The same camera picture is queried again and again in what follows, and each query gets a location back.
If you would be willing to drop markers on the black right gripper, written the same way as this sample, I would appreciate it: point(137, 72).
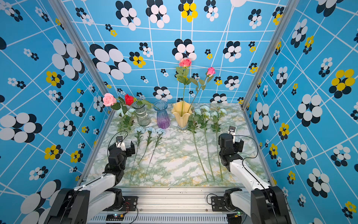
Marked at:
point(238, 146)

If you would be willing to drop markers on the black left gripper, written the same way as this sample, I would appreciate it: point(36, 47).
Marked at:
point(129, 151)

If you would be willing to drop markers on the clear ribbed glass vase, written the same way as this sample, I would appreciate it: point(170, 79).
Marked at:
point(143, 118)

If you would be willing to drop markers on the purple blue glass vase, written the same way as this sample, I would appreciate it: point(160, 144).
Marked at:
point(163, 120)

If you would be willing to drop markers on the white blue flower stem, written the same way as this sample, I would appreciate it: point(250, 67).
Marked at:
point(193, 125)

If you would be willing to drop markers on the red rose stem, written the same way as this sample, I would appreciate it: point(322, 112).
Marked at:
point(129, 99)

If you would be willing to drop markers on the pink rose stem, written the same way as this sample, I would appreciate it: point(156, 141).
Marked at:
point(114, 103)

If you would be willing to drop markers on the yellow fluted glass vase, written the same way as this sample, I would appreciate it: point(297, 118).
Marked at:
point(182, 116)

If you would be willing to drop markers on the pink and blue flower bunch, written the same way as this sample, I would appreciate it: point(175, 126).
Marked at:
point(183, 77)

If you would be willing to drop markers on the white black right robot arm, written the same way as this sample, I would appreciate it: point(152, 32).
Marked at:
point(265, 204)

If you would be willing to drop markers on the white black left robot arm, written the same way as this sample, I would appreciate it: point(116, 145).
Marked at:
point(79, 205)

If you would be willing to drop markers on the small green circuit board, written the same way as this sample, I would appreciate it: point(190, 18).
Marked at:
point(115, 217)

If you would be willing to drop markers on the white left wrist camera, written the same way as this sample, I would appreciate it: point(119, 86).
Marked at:
point(120, 143)

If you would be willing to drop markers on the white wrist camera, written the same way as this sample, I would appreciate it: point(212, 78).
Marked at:
point(120, 143)
point(232, 130)

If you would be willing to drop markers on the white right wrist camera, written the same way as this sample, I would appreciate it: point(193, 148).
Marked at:
point(232, 130)

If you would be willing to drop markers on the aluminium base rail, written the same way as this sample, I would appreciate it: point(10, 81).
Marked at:
point(175, 205)

